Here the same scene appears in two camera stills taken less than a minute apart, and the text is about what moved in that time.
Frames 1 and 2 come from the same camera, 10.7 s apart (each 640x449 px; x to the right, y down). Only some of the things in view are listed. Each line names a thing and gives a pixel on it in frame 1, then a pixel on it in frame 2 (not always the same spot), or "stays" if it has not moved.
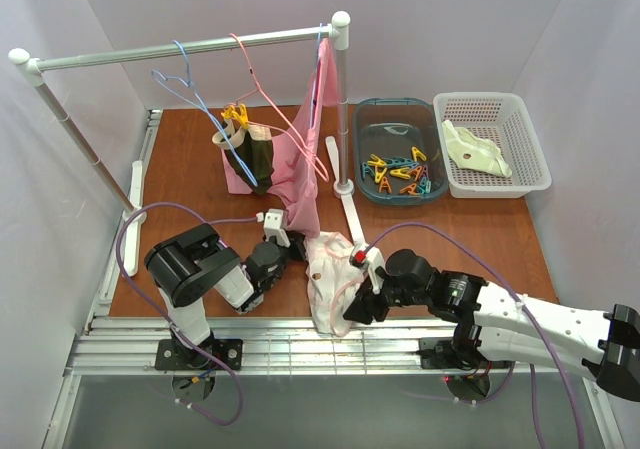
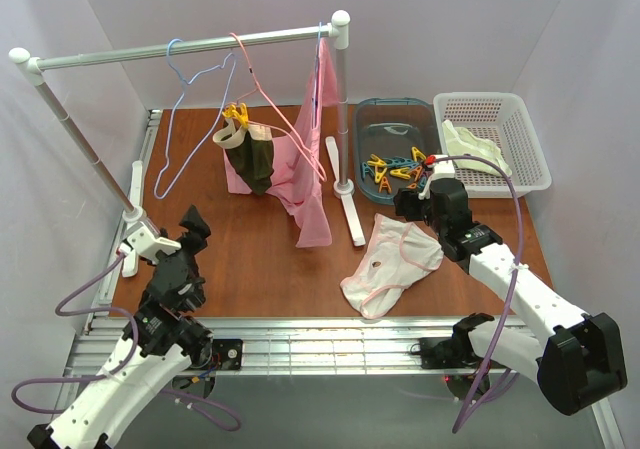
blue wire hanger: x=188 y=88 → x=176 y=110
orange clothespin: x=384 y=184 stays
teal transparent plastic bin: x=399 y=151 stays
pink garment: x=297 y=180 stays
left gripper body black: x=294 y=245 → x=189 y=241
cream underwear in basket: x=475 y=153 stays
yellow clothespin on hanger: x=241 y=116 stays
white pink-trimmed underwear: x=331 y=280 → x=399 y=254
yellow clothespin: x=376 y=161 stays
